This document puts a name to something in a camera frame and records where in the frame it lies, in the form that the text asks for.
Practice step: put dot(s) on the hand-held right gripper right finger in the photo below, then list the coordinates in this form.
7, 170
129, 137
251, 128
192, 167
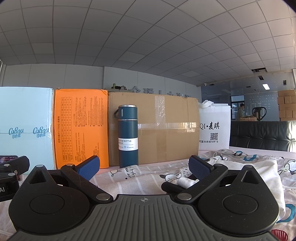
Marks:
200, 170

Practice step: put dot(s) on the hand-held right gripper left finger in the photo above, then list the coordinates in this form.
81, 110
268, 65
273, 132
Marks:
89, 165

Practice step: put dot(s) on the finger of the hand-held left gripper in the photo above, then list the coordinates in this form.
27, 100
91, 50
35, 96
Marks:
16, 162

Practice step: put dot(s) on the white garment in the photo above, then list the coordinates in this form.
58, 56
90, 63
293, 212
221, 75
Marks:
266, 176

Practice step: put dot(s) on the smartphone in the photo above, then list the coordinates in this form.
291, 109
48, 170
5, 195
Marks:
8, 158

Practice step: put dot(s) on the black rounded bar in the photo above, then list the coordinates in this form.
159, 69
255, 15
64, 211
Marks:
170, 186

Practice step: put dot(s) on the orange carton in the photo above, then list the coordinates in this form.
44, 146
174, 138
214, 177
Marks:
81, 125

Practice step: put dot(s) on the light blue carton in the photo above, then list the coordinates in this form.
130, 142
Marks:
25, 120

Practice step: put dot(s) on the white tote bag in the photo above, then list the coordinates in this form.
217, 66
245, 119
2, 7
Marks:
214, 129

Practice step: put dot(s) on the brown taped cardboard box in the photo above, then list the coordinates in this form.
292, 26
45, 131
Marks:
166, 132

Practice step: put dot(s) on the dark blue vacuum bottle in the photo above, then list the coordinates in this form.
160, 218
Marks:
128, 129

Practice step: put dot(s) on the grey striped printed bedsheet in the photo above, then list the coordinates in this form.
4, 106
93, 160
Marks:
143, 178

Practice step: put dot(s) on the open cardboard box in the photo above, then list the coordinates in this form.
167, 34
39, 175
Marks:
248, 118

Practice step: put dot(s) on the black padded sofa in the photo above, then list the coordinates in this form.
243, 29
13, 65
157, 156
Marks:
261, 134

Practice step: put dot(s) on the pallet jack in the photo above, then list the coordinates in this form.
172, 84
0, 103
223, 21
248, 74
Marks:
257, 113

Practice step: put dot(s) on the small dark ornaments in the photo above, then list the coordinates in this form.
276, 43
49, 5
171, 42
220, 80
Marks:
116, 87

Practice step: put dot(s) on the ceiling light panel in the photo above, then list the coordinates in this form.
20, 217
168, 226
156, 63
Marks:
266, 87

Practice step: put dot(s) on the stack of cardboard boxes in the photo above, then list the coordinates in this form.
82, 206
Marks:
286, 104

